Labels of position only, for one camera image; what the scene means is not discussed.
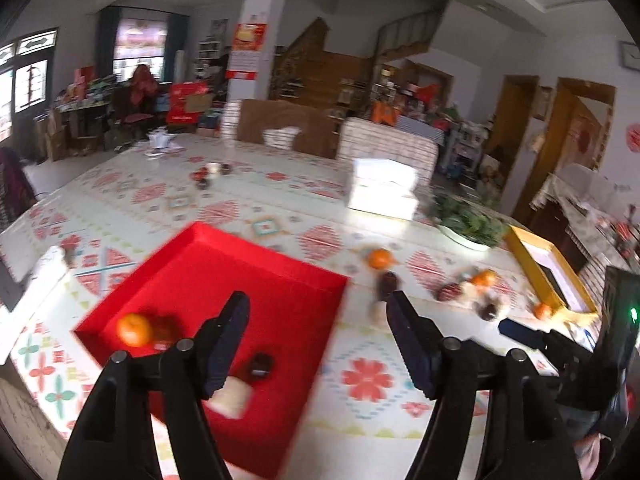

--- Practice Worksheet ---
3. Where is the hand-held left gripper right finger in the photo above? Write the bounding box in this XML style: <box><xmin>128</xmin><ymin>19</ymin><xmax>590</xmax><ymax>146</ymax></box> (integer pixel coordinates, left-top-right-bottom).
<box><xmin>386</xmin><ymin>290</ymin><xmax>583</xmax><ymax>480</ymax></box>

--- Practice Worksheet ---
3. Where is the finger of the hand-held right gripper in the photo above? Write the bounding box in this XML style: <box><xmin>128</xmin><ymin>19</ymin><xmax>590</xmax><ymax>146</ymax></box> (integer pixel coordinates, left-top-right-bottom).
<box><xmin>498</xmin><ymin>318</ymin><xmax>596</xmax><ymax>376</ymax></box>

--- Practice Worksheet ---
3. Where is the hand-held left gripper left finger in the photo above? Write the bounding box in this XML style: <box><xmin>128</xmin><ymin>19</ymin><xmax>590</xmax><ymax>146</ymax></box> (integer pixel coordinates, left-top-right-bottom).
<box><xmin>57</xmin><ymin>290</ymin><xmax>251</xmax><ymax>480</ymax></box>

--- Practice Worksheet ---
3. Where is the red tray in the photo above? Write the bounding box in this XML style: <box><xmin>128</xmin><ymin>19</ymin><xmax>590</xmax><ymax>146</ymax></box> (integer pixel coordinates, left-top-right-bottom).
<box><xmin>74</xmin><ymin>221</ymin><xmax>350</xmax><ymax>479</ymax></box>

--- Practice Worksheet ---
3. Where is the yellow-edged cardboard box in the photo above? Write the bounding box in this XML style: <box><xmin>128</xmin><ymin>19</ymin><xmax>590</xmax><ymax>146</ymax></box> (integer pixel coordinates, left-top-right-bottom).
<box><xmin>504</xmin><ymin>225</ymin><xmax>598</xmax><ymax>315</ymax></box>

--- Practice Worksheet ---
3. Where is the white oval plate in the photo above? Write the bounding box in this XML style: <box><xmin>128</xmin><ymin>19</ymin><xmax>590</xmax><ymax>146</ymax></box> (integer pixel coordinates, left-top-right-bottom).
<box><xmin>437</xmin><ymin>222</ymin><xmax>493</xmax><ymax>252</ymax></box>

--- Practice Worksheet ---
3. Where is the side table with fringed cloth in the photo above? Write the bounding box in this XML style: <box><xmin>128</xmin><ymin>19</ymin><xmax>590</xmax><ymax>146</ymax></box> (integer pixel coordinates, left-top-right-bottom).
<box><xmin>530</xmin><ymin>162</ymin><xmax>640</xmax><ymax>281</ymax></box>

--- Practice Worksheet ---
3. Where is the plate of green vegetables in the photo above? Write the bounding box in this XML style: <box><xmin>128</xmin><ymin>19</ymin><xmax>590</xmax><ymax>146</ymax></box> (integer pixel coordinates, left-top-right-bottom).
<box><xmin>432</xmin><ymin>194</ymin><xmax>508</xmax><ymax>248</ymax></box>

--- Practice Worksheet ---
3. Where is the white tissue box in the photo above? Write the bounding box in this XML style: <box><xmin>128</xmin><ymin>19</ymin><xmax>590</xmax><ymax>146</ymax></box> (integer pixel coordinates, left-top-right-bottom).
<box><xmin>346</xmin><ymin>157</ymin><xmax>420</xmax><ymax>221</ymax></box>

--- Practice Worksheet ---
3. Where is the metal shelf rack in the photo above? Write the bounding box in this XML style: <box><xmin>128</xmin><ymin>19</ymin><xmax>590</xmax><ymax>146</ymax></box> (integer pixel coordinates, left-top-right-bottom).
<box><xmin>447</xmin><ymin>122</ymin><xmax>488</xmax><ymax>181</ymax></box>

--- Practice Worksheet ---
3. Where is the white plastic bag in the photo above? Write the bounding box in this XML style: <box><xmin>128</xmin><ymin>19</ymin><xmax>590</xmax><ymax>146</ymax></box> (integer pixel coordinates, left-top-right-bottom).
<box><xmin>145</xmin><ymin>128</ymin><xmax>185</xmax><ymax>157</ymax></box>

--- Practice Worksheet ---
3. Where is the brown chair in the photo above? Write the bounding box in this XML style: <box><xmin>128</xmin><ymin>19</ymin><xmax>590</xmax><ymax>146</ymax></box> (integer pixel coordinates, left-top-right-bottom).
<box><xmin>235</xmin><ymin>99</ymin><xmax>337</xmax><ymax>160</ymax></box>

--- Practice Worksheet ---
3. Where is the red paper bag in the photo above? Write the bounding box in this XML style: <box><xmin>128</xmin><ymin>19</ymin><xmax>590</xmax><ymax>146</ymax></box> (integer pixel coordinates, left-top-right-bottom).
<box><xmin>165</xmin><ymin>81</ymin><xmax>213</xmax><ymax>123</ymax></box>

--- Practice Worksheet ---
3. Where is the dark red cloth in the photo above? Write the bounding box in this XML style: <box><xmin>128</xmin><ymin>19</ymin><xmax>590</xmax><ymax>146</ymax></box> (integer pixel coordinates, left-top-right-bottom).
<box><xmin>0</xmin><ymin>147</ymin><xmax>37</xmax><ymax>231</ymax></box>

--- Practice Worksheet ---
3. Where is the wooden staircase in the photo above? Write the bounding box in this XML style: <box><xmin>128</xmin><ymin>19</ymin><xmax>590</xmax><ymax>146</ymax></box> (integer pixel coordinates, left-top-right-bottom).
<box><xmin>270</xmin><ymin>0</ymin><xmax>448</xmax><ymax>101</ymax></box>

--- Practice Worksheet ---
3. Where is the red wall calendar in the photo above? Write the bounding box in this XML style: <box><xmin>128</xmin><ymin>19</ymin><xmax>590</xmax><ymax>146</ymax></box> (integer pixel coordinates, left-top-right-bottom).
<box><xmin>226</xmin><ymin>22</ymin><xmax>267</xmax><ymax>81</ymax></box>

